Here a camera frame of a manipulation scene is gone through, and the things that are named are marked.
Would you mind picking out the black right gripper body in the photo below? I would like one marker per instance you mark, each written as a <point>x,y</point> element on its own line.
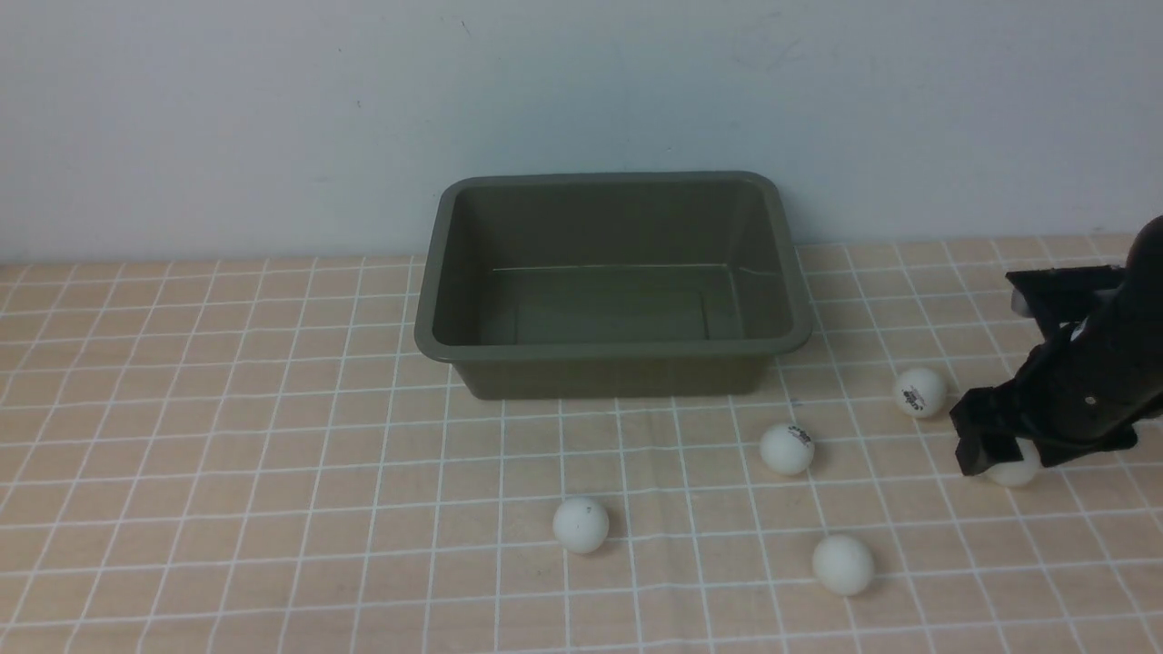
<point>1096,376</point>

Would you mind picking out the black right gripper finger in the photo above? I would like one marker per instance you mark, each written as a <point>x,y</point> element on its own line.
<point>989,430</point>
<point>1056,449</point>

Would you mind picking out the plain white ping-pong ball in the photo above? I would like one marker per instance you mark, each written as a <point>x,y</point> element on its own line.
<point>1018,473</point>

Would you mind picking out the white ping-pong ball with logo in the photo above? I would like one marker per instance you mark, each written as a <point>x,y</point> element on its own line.
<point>920,392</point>

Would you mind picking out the white ping-pong ball front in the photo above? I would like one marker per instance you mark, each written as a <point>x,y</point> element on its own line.
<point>843,565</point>

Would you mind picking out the white ping-pong ball black print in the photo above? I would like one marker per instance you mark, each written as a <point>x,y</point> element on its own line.
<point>787,449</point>

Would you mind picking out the white ping-pong ball small speck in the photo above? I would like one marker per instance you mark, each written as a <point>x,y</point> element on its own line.
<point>581,524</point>

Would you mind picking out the olive green plastic bin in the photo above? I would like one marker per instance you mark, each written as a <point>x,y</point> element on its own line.
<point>611,285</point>

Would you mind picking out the beige checkered tablecloth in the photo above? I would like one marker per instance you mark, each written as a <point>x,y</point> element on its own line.
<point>254,457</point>

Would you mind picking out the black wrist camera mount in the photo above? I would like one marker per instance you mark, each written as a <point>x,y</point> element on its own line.
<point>1056,296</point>

